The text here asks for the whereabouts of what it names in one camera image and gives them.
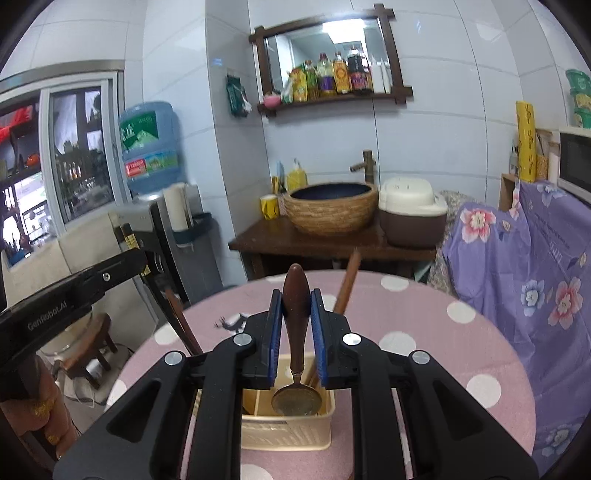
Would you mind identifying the wooden handle spoon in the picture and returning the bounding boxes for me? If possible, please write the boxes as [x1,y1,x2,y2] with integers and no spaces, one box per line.
[270,264,322,417]

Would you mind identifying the blue grey holder tray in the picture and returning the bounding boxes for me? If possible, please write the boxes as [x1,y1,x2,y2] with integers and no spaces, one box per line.
[173,212,213,245]

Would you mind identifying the beige plastic utensil holder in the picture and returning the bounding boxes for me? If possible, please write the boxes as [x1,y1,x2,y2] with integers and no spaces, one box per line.
[194,355,336,452]

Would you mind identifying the purple floral cloth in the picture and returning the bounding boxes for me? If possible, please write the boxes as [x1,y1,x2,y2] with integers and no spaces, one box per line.
[427,180,591,462]

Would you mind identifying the pink polka dot tablecloth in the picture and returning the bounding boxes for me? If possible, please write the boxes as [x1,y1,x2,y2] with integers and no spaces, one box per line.
[106,270,536,480]

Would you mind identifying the dark soy sauce bottle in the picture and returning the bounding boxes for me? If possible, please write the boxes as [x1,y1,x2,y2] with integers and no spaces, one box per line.
[347,45,374,94]

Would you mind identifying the metal framed window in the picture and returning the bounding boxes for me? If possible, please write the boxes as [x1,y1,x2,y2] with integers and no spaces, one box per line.
[0,60,127,273]

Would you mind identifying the woven pattern basin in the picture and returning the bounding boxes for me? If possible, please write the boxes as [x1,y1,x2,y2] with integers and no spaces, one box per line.
[281,181,379,237]

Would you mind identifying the blue water jug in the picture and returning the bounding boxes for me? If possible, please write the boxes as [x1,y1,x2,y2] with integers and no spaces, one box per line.
[119,102,182,195]

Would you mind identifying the white bottles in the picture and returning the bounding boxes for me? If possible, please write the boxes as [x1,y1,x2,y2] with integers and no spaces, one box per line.
[370,53,393,93]

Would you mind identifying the yellow soap bottle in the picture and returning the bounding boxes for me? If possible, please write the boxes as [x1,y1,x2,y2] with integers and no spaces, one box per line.
[286,158,308,192]

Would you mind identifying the orange label sauce bottle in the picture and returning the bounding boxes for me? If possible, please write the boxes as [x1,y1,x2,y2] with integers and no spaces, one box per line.
[332,52,350,95]

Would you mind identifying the person's left forearm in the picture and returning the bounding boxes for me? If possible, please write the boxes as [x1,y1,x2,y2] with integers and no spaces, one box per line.
[0,357,81,462]

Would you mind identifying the yellow pouch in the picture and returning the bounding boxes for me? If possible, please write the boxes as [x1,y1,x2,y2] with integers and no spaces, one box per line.
[290,67,308,103]

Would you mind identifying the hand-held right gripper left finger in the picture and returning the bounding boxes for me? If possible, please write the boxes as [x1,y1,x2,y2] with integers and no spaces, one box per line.
[53,288,283,480]

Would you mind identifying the brown white rice cooker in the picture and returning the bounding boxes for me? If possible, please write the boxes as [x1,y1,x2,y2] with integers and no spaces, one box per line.
[379,175,448,250]

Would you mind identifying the light wooden rack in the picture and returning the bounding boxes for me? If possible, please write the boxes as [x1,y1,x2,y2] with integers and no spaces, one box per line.
[499,129,561,213]

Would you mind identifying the yellow wrapped roll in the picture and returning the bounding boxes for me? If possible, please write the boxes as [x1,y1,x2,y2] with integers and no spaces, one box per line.
[516,100,537,183]

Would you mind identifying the wooden framed mirror shelf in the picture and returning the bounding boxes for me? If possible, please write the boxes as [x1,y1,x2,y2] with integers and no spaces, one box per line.
[249,4,414,116]

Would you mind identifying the dark wooden chopstick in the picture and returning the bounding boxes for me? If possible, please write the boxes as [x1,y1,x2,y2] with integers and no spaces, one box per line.
[121,224,202,357]
[124,225,204,357]

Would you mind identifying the white microwave oven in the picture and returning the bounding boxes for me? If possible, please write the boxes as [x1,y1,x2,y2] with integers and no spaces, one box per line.
[556,127,591,206]

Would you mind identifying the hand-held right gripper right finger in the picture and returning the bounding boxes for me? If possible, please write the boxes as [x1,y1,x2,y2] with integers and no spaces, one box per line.
[310,288,539,480]

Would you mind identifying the dark wooden stool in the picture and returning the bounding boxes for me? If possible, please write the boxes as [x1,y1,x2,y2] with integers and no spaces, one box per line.
[51,314,118,391]

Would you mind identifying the bronze faucet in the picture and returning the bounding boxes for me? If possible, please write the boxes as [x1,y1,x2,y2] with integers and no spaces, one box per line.
[349,149,377,184]

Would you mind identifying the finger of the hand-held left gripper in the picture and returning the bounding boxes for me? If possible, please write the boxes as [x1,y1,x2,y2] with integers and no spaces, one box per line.
[76,248,155,305]

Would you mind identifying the grey water dispenser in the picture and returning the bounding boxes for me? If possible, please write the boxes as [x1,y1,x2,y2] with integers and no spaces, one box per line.
[111,185,227,310]

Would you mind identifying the green hanging packet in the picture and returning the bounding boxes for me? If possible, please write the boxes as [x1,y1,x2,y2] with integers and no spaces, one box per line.
[225,69,252,118]

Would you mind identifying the green bottle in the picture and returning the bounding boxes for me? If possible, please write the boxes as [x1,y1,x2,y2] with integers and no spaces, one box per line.
[303,60,320,100]

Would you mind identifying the cream pot with lid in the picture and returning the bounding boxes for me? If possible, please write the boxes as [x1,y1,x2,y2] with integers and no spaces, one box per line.
[37,309,95,356]

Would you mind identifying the dark wooden sink cabinet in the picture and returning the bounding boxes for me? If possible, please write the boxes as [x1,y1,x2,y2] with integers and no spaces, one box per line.
[228,217,437,282]

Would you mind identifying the purple label bottle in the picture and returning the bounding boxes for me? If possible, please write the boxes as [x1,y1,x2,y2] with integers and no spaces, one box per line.
[318,53,337,97]

